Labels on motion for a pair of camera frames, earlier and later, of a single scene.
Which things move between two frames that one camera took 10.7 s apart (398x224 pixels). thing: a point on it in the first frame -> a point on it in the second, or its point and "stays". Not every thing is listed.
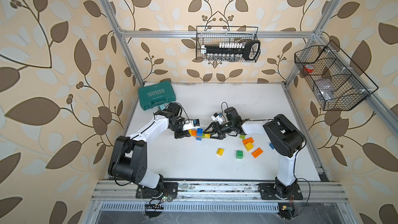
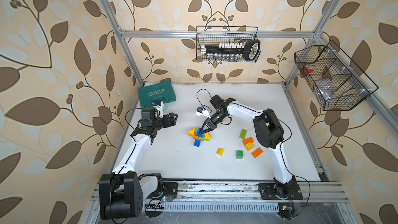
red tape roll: [309, 68] stays
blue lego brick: [199, 132] stays
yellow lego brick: [249, 146] stays
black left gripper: [182, 134] -> [171, 121]
